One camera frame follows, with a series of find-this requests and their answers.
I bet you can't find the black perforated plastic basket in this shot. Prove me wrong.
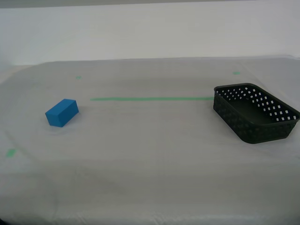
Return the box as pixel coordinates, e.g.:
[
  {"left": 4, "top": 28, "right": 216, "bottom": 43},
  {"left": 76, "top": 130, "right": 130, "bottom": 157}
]
[{"left": 213, "top": 82, "right": 300, "bottom": 144}]

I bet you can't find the blue rectangular block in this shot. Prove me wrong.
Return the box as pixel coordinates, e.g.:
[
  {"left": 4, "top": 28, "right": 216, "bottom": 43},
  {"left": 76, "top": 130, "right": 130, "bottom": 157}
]
[{"left": 45, "top": 98, "right": 79, "bottom": 128}]

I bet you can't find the long green tape strip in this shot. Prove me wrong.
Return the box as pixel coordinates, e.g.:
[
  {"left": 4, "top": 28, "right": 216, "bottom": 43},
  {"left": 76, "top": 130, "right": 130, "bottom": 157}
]
[{"left": 90, "top": 97, "right": 215, "bottom": 102}]

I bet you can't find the white table cloth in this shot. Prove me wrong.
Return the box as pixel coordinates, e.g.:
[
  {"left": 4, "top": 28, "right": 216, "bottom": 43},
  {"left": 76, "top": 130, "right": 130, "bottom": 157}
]
[{"left": 0, "top": 55, "right": 300, "bottom": 225}]

